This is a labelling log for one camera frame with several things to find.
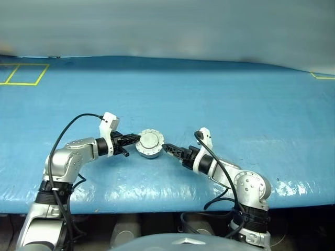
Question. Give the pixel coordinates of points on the blue plastic table cover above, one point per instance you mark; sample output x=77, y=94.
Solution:
x=235, y=104

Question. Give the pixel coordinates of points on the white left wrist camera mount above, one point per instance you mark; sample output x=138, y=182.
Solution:
x=106, y=128

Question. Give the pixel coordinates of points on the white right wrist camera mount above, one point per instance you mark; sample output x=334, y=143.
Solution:
x=205, y=136

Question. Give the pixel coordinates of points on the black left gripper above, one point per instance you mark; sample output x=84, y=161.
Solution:
x=116, y=142

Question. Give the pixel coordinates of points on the dark rounded shape under table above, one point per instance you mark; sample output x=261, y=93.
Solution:
x=125, y=230
x=199, y=225

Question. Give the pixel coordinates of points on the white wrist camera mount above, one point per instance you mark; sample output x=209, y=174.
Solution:
x=106, y=128
x=205, y=136

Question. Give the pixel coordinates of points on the small black tape strip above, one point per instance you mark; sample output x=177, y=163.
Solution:
x=54, y=56

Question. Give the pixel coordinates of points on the round hinged motor lid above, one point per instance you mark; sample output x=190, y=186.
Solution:
x=150, y=141

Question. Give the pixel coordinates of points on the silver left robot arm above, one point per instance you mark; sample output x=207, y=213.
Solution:
x=65, y=162

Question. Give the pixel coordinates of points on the grey robot torso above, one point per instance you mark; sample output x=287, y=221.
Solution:
x=170, y=243

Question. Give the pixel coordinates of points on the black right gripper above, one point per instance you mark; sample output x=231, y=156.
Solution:
x=189, y=156

